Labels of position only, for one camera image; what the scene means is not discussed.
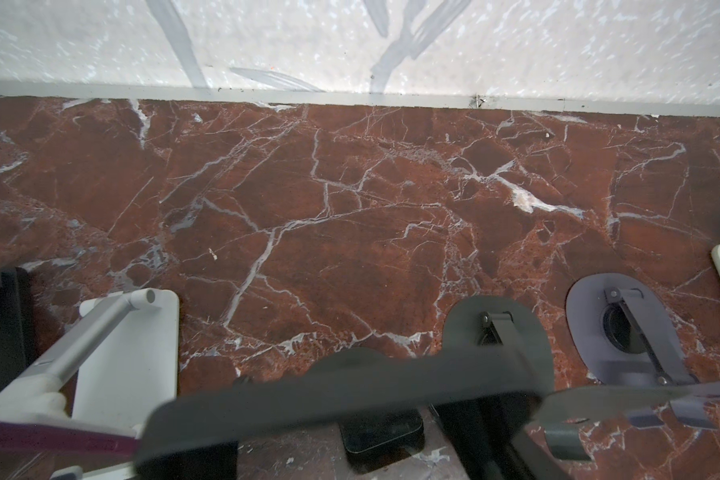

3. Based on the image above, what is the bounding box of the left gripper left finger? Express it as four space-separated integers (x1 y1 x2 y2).
134 442 238 480

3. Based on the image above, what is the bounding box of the lavender round-base stand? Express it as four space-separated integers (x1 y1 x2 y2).
539 273 720 461

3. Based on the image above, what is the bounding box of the purple-edged phone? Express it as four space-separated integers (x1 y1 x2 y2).
0 422 139 457

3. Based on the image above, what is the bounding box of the grey round-base stand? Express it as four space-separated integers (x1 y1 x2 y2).
132 346 542 479

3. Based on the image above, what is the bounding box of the white stand far left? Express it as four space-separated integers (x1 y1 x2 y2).
0 288 180 479

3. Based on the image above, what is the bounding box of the grey stand rear middle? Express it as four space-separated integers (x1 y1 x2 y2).
442 296 555 393

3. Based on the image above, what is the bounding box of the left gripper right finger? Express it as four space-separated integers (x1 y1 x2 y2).
431 398 570 479

